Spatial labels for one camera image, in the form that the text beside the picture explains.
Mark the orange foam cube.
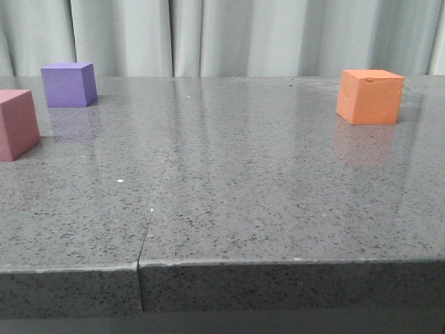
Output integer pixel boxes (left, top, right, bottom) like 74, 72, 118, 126
337, 70, 405, 125

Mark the grey pleated curtain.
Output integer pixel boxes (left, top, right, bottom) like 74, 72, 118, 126
1, 1, 444, 77

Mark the pink foam cube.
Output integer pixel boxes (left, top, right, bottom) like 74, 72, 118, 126
1, 90, 40, 161

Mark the purple foam cube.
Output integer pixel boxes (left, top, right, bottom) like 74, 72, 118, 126
41, 63, 98, 108

